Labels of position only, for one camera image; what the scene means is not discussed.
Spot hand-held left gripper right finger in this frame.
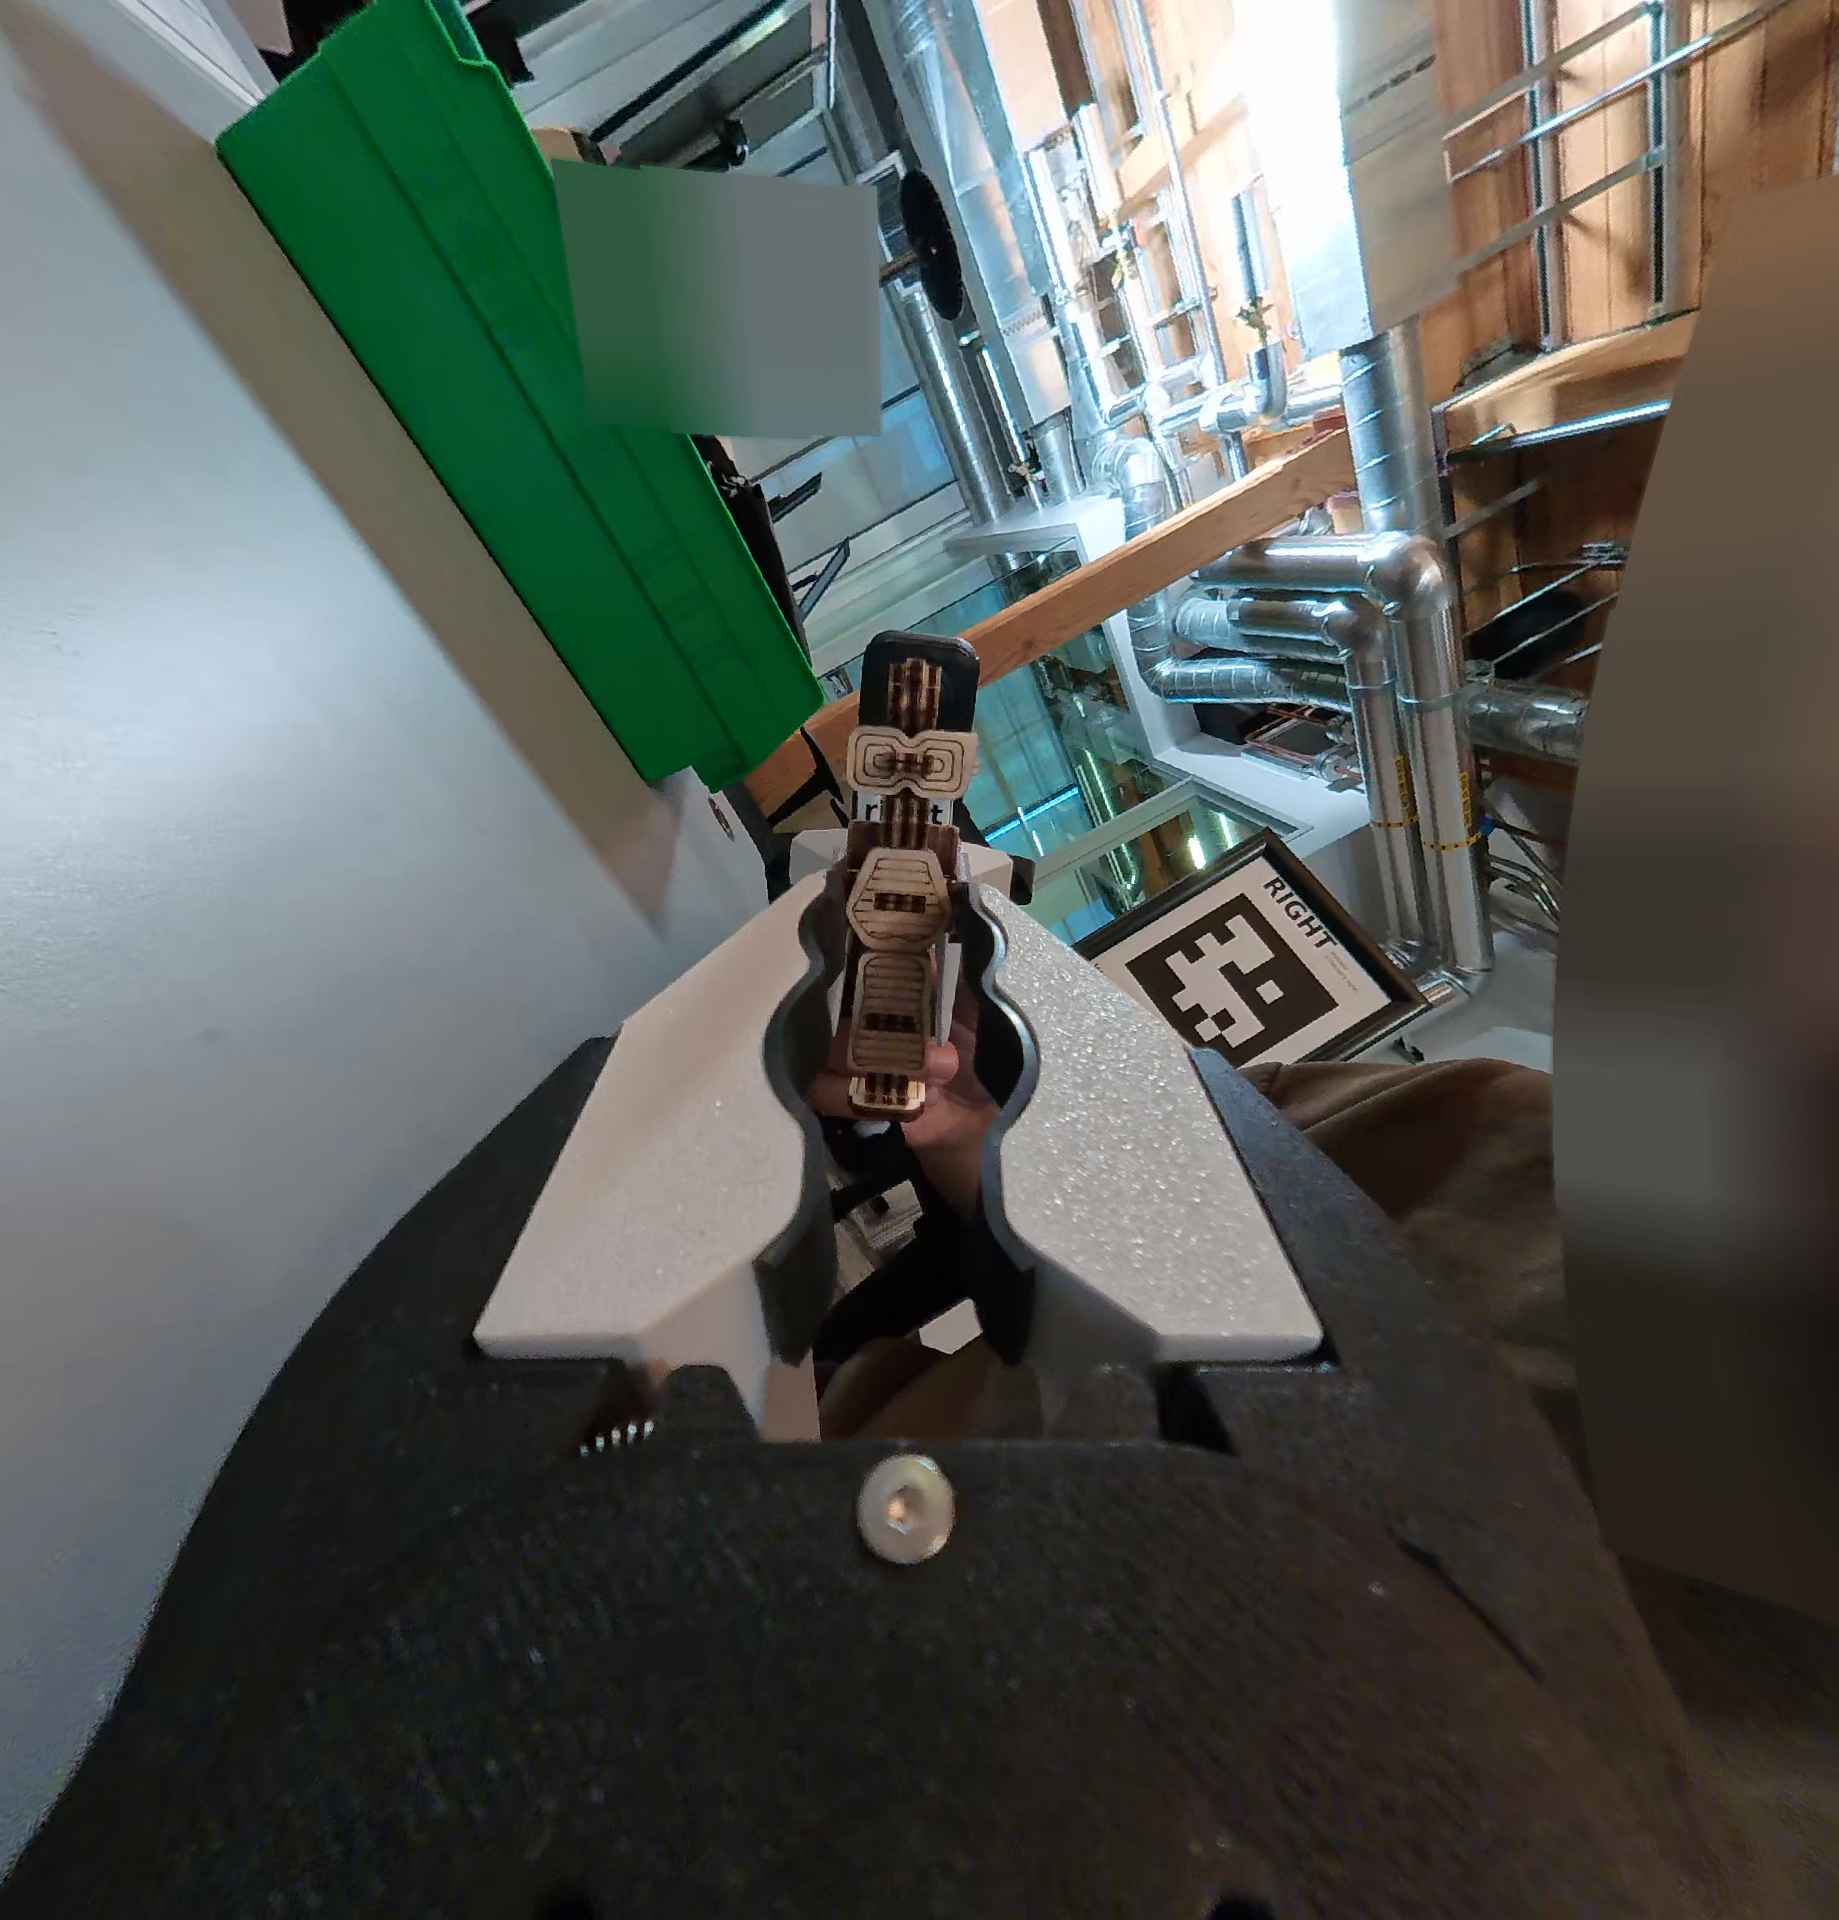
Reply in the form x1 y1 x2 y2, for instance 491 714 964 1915
981 893 1329 1434

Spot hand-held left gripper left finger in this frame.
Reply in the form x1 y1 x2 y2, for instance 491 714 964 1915
474 878 847 1437

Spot wooden robot model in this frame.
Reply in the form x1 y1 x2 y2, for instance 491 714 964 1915
816 658 981 1120

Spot grey desk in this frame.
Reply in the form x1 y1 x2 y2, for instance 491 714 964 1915
0 0 801 1920

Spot person's right hand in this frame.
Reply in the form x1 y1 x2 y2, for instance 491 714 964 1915
819 1042 1011 1203

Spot framed black-white marker board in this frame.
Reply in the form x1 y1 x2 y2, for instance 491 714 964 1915
1076 826 1429 1070

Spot person's olive brown clothing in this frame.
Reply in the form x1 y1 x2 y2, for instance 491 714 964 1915
1242 1055 1581 1502

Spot black round disc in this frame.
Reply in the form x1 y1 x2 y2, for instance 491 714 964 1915
880 164 967 324

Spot silver ventilation pipes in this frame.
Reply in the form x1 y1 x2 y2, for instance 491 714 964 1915
1144 324 1590 1005

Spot green plastic storage bin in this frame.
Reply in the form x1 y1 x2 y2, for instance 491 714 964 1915
215 0 827 787

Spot corrugated silver duct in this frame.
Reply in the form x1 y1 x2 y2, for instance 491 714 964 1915
858 0 1047 526

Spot wooden post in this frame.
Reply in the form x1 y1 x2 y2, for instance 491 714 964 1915
738 426 1362 842

